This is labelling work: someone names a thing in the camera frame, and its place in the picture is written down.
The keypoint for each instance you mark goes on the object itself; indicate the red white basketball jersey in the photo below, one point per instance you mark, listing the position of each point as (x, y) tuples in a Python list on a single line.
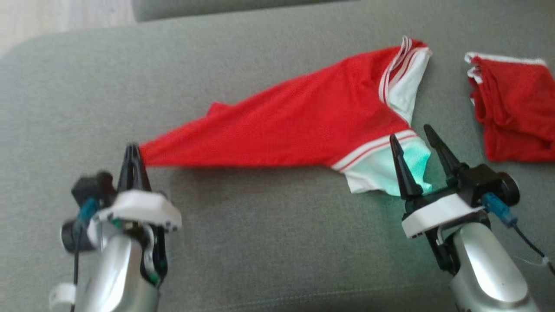
[(295, 121)]

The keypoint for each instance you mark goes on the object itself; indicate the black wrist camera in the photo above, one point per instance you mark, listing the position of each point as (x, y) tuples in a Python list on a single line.
[(93, 188), (490, 182)]

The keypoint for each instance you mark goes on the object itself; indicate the large grey sofa cushion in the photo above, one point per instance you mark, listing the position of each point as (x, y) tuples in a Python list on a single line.
[(269, 242)]

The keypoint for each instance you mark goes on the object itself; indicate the small grey sofa seat cushion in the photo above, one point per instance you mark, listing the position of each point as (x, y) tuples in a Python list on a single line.
[(243, 8)]

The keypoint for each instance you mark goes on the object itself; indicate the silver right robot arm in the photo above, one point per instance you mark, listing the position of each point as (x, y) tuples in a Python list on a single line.
[(481, 268)]

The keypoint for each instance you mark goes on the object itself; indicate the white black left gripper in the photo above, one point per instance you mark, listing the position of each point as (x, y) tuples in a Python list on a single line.
[(138, 208)]

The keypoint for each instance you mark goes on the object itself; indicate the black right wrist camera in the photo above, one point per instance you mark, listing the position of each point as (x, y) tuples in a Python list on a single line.
[(490, 182)]

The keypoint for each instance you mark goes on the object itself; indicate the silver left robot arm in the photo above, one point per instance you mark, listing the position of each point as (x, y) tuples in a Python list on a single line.
[(117, 277)]

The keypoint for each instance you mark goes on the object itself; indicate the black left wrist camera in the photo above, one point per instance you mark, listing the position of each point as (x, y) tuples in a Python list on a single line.
[(93, 188)]

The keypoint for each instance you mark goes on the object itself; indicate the red shorts with white stripe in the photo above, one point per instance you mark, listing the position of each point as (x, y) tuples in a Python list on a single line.
[(516, 108)]

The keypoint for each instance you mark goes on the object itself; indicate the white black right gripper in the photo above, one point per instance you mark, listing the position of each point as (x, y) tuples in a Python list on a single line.
[(438, 212)]

